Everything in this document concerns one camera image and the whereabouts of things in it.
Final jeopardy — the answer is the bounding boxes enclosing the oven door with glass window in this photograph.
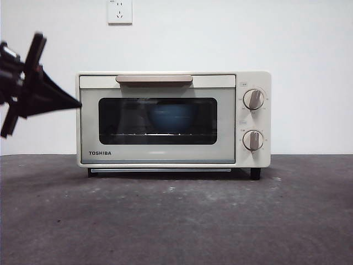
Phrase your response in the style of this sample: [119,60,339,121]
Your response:
[79,74,237,165]

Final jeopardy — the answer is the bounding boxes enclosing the blue ribbed bowl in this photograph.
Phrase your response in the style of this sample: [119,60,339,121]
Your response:
[148,103,200,134]

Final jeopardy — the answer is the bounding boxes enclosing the beige oven knob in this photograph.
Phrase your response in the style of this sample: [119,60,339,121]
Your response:
[242,130,264,152]
[243,88,265,111]

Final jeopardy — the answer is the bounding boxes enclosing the cream toaster oven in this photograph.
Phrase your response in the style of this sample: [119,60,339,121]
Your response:
[76,71,272,181]

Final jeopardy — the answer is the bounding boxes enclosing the white wall socket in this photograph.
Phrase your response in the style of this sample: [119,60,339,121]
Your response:
[107,0,133,26]

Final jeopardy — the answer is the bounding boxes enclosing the metal wire oven rack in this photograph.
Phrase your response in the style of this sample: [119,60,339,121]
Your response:
[109,132,205,137]

